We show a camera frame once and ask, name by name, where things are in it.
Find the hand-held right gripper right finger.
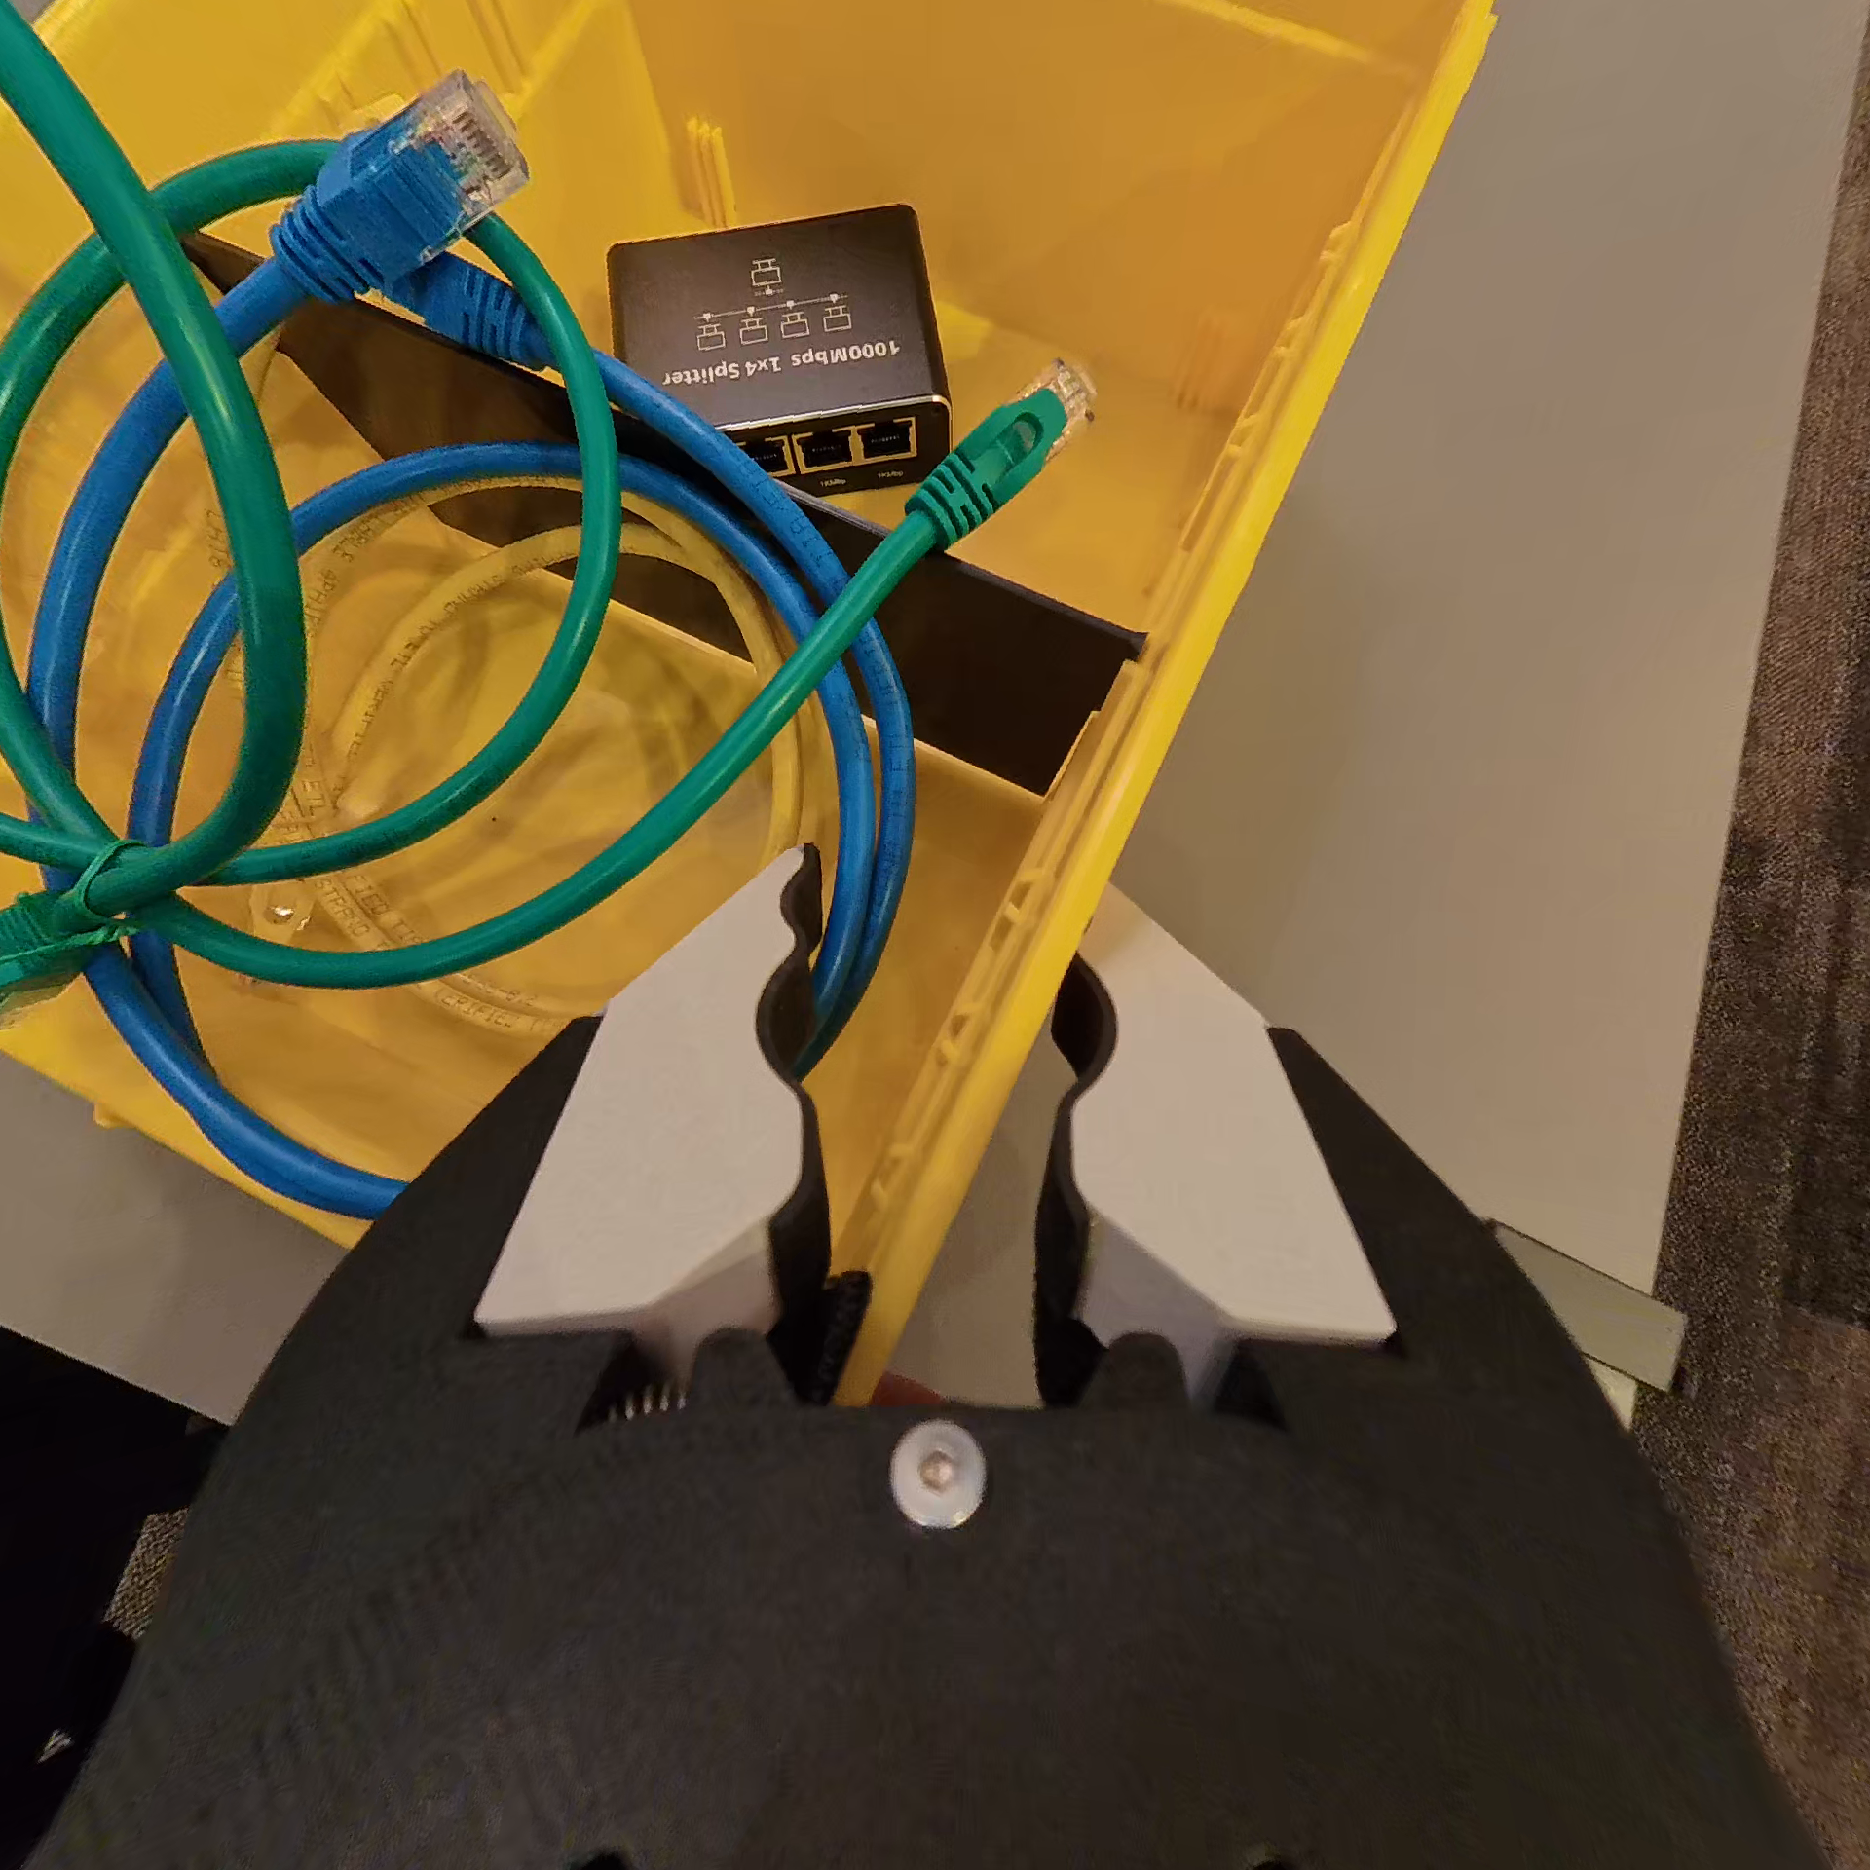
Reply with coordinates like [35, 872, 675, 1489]
[1031, 883, 1401, 1404]

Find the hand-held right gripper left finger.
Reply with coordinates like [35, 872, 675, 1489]
[474, 843, 836, 1403]

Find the yellow ethernet cable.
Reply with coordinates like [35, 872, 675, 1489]
[218, 518, 826, 1030]

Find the green ethernet cable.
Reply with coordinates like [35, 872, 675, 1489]
[0, 0, 1100, 1040]

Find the black ethernet splitter box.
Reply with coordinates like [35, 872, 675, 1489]
[602, 202, 955, 500]

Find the blue ethernet cable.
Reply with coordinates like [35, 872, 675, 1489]
[26, 69, 920, 1222]

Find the large yellow plastic bin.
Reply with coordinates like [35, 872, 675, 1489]
[0, 0, 1498, 1406]

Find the black bin divider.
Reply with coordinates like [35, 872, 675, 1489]
[182, 225, 1150, 801]

